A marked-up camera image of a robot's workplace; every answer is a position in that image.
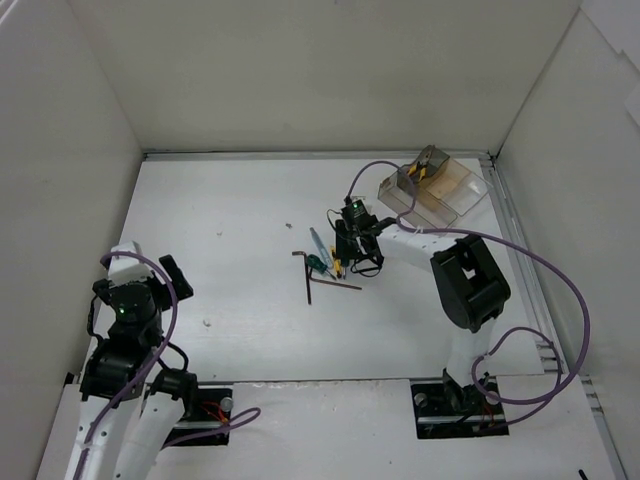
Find green handled screwdriver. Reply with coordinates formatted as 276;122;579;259
333;253;347;280

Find blue utility knife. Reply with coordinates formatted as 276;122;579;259
309;227;333;267

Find green stubby screwdriver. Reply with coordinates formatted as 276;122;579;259
306;254;336;280

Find large brown hex key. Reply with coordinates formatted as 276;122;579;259
291;250;312;306

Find yellow handled pliers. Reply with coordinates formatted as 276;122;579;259
407;147;433;183

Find yellow utility knife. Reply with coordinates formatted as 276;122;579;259
329;245;339;261

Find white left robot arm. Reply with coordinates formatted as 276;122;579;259
65;244;200;479

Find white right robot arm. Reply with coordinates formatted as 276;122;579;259
333;197;511;412

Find small brown hex key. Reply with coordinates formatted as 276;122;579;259
308;270;362;291

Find clear plastic compartment organizer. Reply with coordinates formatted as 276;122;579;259
378;145;489;228

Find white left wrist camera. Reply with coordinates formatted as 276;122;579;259
107;241;151;287

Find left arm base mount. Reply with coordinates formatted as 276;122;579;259
166;386;234;443

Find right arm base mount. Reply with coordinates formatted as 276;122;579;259
411;382;509;440

